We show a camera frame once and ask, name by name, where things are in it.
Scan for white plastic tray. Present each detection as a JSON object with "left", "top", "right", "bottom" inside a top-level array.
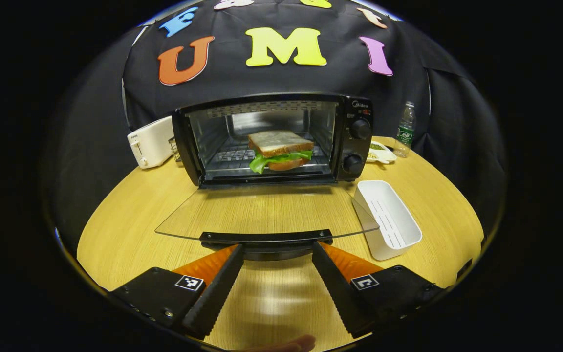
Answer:
[{"left": 352, "top": 180, "right": 423, "bottom": 261}]

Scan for black backdrop cloth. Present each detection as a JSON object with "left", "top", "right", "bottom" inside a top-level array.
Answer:
[{"left": 42, "top": 0, "right": 507, "bottom": 245}]

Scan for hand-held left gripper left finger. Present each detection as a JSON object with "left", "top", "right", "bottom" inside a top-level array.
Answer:
[{"left": 108, "top": 244, "right": 244, "bottom": 340}]

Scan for black electric oven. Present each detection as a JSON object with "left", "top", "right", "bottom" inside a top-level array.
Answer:
[{"left": 154, "top": 93, "right": 380, "bottom": 260}]

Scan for lettuce sandwich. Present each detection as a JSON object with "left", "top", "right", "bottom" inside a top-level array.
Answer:
[{"left": 247, "top": 130, "right": 315, "bottom": 175}]

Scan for clear plastic water bottle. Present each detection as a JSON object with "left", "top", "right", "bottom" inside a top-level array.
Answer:
[{"left": 393, "top": 101, "right": 416, "bottom": 158}]

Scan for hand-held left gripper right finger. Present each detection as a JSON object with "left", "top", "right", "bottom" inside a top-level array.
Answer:
[{"left": 312, "top": 241, "right": 443, "bottom": 339}]

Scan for metal oven rack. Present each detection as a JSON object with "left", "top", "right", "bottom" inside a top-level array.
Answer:
[{"left": 208, "top": 146, "right": 332, "bottom": 177}]

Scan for white toaster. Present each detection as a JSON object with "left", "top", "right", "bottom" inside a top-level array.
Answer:
[{"left": 127, "top": 116, "right": 174, "bottom": 169}]

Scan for white divided condiment plate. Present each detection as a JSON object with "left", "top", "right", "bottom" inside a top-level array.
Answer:
[{"left": 367, "top": 141, "right": 397, "bottom": 164}]

